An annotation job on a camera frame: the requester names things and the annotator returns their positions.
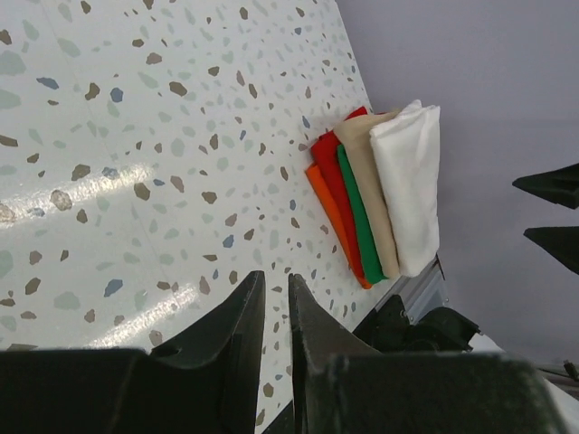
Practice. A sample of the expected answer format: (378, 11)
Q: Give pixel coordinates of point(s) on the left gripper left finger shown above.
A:
(214, 365)

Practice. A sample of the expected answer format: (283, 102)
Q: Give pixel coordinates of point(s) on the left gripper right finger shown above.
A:
(316, 337)

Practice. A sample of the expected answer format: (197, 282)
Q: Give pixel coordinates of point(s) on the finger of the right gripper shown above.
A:
(559, 186)
(560, 242)

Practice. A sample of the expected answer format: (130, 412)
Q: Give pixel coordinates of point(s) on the white printed t shirt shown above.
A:
(407, 152)

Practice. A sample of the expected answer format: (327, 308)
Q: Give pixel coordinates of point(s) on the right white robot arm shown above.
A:
(388, 329)

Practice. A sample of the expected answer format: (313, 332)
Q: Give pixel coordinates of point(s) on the green folded t shirt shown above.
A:
(369, 257)

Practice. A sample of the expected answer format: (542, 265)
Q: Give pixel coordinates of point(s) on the orange folded t shirt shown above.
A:
(329, 205)

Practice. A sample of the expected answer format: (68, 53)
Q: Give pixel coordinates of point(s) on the red folded t shirt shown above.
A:
(324, 153)

